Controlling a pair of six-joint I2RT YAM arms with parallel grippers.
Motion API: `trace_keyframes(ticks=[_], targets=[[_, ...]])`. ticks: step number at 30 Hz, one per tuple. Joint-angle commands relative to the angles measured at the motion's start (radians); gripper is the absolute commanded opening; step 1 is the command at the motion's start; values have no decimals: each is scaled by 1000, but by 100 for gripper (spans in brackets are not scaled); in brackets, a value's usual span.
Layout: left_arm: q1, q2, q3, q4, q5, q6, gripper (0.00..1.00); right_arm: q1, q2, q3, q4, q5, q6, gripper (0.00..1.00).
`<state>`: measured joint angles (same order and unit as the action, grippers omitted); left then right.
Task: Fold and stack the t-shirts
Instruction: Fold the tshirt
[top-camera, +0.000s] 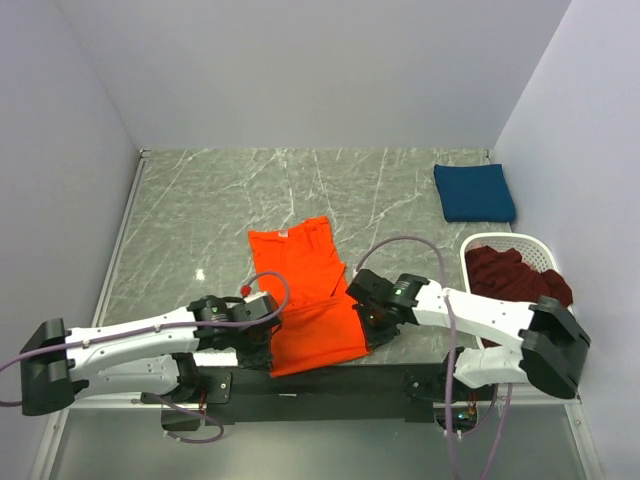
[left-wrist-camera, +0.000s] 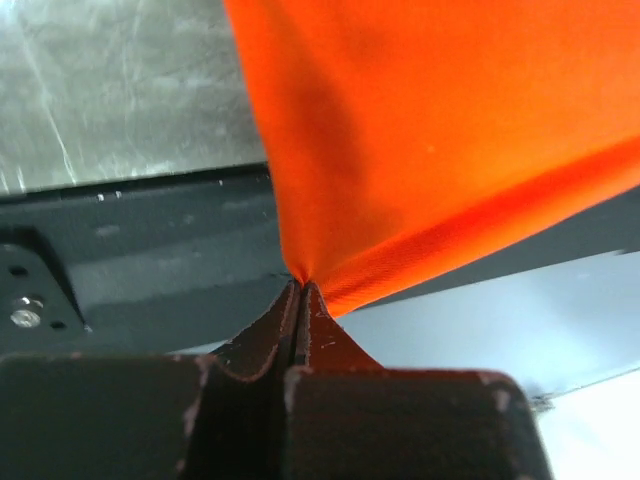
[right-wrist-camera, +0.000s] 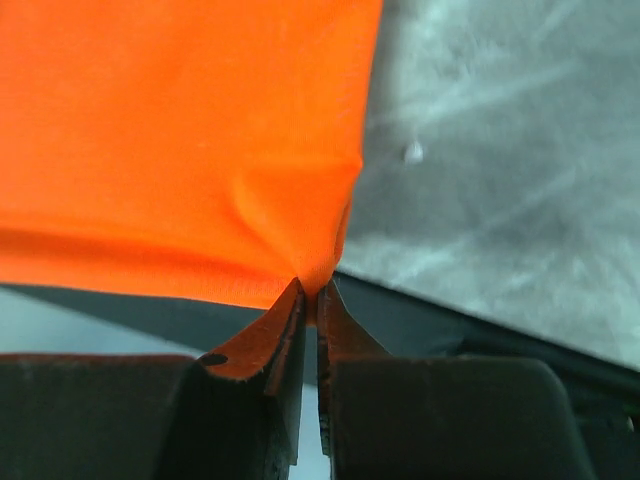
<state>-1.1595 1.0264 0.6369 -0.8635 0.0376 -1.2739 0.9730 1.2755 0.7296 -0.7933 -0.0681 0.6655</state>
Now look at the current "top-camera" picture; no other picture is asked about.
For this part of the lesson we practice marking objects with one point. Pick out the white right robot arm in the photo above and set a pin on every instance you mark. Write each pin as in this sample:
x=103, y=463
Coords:
x=538, y=343

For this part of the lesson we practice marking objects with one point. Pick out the folded blue t shirt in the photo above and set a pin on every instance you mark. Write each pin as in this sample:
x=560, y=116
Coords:
x=474, y=194

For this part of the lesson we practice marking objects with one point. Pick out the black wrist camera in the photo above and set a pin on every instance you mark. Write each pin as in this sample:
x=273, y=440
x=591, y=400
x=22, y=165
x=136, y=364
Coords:
x=369, y=288
x=257, y=310

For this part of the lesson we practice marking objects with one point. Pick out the orange t shirt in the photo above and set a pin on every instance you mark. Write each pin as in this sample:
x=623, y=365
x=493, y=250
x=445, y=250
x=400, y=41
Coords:
x=319, y=324

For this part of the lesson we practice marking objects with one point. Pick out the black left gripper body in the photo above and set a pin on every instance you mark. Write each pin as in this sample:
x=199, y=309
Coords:
x=254, y=349

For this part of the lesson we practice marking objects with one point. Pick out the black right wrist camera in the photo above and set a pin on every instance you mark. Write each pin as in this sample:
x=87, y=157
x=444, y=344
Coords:
x=369, y=288

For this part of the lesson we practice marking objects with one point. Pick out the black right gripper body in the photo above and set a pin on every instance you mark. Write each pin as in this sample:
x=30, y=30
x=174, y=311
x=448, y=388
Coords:
x=378, y=328

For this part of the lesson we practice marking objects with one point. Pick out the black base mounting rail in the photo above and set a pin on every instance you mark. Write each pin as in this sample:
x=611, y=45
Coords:
x=344, y=392

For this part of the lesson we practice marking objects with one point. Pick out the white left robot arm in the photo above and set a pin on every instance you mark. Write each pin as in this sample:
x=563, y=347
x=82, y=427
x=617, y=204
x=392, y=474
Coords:
x=60, y=365

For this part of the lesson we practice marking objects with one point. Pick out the dark maroon t shirt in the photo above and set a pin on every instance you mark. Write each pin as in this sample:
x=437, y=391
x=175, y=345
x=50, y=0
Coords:
x=507, y=276

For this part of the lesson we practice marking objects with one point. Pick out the aluminium frame rail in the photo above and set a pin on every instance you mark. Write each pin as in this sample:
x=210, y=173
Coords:
x=521, y=395

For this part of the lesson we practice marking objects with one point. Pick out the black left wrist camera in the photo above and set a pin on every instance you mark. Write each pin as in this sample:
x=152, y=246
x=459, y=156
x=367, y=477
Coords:
x=257, y=310

